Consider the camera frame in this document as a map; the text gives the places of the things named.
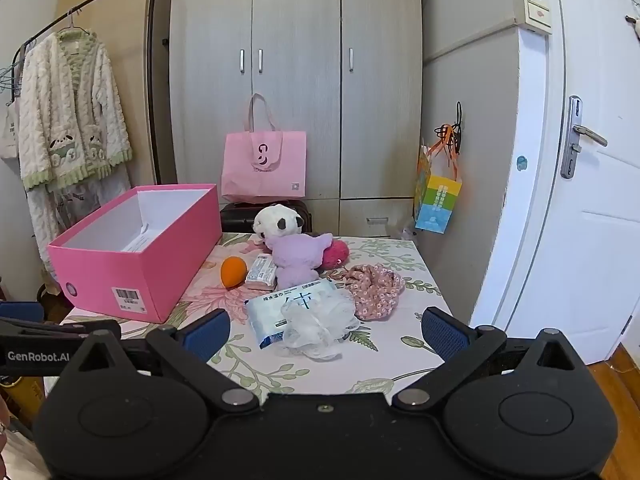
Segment pink tote bag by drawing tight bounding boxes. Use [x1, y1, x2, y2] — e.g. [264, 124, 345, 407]
[221, 93, 307, 204]

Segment black suitcase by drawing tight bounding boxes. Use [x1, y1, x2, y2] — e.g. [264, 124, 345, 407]
[220, 200, 313, 235]

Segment pink cardboard box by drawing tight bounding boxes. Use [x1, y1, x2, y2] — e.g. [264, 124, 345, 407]
[47, 184, 223, 324]

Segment teal wire hangers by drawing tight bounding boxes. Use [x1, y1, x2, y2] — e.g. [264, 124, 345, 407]
[0, 62, 23, 93]

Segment colourful paper gift bag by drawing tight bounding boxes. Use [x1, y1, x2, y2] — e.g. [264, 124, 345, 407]
[413, 125, 463, 235]

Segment beige board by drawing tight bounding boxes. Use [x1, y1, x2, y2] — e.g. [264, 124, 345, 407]
[55, 0, 173, 186]

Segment beige wall switch box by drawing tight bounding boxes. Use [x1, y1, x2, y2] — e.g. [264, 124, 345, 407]
[515, 0, 553, 35]

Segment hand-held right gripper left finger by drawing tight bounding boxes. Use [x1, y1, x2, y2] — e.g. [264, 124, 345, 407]
[56, 308, 261, 409]

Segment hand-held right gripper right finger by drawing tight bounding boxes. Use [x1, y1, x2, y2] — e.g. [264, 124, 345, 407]
[391, 306, 594, 409]

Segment white canvas bag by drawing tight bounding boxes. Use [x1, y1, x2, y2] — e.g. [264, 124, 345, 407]
[0, 77, 23, 162]

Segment pink floral scrunchie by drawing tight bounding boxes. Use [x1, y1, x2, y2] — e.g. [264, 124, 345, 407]
[342, 263, 407, 322]

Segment white blue wet wipes pack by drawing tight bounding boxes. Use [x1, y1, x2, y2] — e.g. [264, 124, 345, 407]
[245, 280, 341, 350]

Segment black wall hook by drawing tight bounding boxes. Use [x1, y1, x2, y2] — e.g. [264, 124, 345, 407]
[452, 101, 466, 153]

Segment white brown-spotted plush toy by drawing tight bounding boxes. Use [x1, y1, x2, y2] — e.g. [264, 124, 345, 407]
[252, 204, 306, 241]

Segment silver door handle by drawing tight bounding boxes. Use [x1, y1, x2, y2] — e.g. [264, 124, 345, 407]
[560, 95, 608, 180]

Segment pink fluffy ball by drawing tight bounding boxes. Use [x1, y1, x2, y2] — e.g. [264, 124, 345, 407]
[321, 240, 349, 271]

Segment orange egg-shaped sponge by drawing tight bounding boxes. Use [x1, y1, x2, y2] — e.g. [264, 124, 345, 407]
[221, 256, 249, 289]

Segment grey wardrobe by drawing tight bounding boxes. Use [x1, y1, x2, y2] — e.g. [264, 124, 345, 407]
[170, 0, 521, 238]

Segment black clothes rack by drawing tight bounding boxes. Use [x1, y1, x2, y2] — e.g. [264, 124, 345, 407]
[10, 0, 162, 186]

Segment white green knitted cardigan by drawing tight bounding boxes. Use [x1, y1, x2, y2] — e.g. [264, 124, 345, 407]
[19, 27, 133, 193]

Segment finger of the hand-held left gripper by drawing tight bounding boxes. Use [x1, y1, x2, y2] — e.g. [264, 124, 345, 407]
[0, 316, 122, 342]
[0, 301, 46, 322]

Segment purple plush toy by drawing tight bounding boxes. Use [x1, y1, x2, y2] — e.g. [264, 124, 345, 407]
[263, 232, 333, 291]

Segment white mesh bath loofah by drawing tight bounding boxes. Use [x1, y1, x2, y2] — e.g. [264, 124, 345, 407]
[280, 290, 361, 361]

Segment small white pink packet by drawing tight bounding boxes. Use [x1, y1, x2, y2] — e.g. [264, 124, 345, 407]
[245, 254, 277, 288]

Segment white door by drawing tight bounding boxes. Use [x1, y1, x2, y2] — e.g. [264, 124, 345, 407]
[470, 0, 640, 366]

